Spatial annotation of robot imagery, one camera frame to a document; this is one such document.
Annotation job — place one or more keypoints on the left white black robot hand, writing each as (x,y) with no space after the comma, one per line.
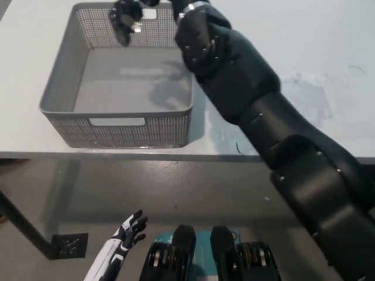
(123,243)

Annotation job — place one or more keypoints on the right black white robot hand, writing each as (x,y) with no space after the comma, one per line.
(133,7)

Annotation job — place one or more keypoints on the black table foot plate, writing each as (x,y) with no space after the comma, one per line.
(70,246)

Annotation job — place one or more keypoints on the grey perforated plastic basket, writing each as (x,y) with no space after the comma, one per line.
(117,87)

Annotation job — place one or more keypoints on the black metal table leg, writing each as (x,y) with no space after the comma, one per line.
(26,225)

